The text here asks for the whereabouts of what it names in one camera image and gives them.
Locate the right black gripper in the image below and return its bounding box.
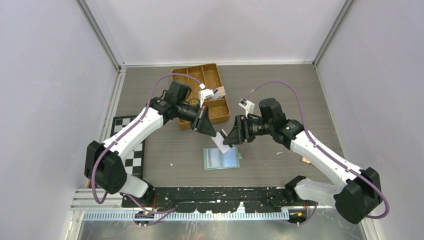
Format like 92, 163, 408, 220
223, 114, 274, 145

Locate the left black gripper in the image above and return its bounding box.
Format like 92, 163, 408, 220
176, 102, 216, 137

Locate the stack of cards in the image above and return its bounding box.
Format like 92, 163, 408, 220
210, 86, 226, 100

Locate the green card holder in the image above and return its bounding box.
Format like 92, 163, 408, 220
203, 146, 242, 171

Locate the woven wicker divided tray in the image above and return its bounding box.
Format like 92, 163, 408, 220
172, 63, 230, 124

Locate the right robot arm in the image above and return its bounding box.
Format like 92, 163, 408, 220
223, 98, 383, 224

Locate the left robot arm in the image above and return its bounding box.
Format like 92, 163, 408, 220
84, 81, 216, 207

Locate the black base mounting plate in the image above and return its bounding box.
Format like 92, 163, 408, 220
121, 186, 319, 215

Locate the black white chessboard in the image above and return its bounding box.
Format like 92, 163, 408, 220
109, 115, 146, 179

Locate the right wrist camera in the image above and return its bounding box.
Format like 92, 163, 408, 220
238, 98, 255, 117

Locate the aluminium front rail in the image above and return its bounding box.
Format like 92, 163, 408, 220
70, 185, 372, 211

